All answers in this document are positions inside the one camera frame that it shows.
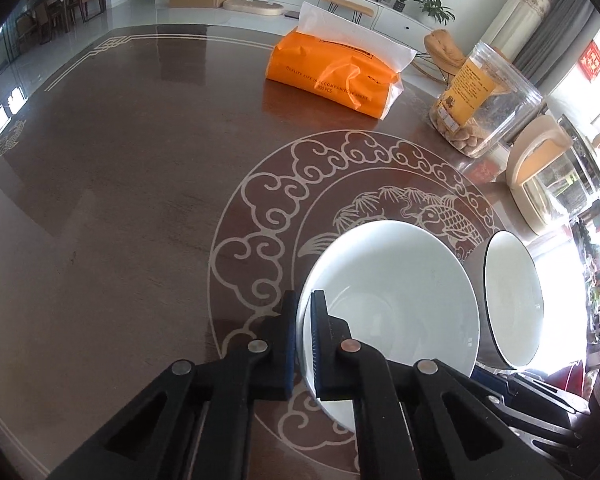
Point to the white bowl with black rim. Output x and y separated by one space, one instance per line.
510 305

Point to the grey curtain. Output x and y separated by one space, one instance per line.
560 40

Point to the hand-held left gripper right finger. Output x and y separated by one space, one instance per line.
319 350

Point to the large potted plant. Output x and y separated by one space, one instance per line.
435 7

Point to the small potted plant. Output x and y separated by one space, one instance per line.
402 0

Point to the cream oval tray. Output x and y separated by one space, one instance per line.
254 7

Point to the plain white bowl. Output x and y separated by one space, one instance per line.
395 285

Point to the wooden bench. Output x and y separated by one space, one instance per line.
347 4

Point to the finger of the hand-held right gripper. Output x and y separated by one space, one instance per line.
535 425
545 395

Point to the red wall decoration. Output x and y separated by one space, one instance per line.
593 61

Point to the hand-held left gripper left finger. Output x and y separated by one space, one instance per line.
290 360

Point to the clear plastic biscuit jar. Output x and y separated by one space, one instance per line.
485 100

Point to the standing air conditioner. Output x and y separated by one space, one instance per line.
517 20

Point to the tan rocking chair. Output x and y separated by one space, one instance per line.
445 52

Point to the orange tissue pack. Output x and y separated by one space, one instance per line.
330 65

